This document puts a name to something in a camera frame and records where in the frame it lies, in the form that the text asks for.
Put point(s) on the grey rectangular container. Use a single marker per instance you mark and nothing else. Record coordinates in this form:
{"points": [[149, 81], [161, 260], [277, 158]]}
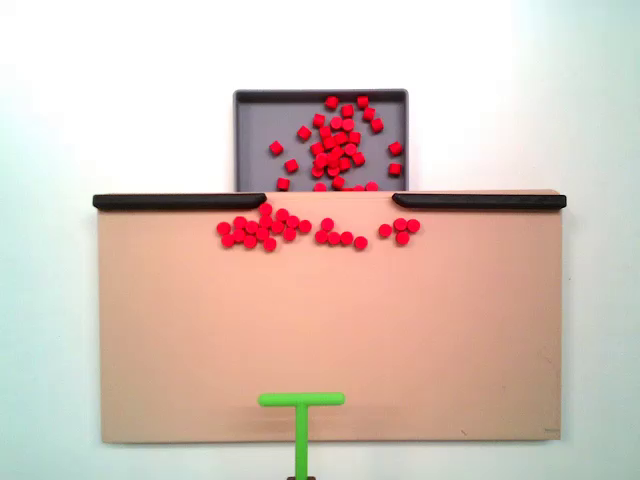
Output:
{"points": [[260, 125]]}

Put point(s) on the beige rectangular board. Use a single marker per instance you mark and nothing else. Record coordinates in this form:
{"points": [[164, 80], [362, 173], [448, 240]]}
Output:
{"points": [[200, 325]]}

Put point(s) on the green T-shaped pusher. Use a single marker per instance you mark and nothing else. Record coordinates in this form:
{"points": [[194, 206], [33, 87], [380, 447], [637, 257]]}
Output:
{"points": [[301, 430]]}

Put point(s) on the black guide rail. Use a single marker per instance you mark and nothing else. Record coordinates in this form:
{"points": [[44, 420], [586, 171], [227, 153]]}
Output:
{"points": [[175, 201], [480, 201]]}

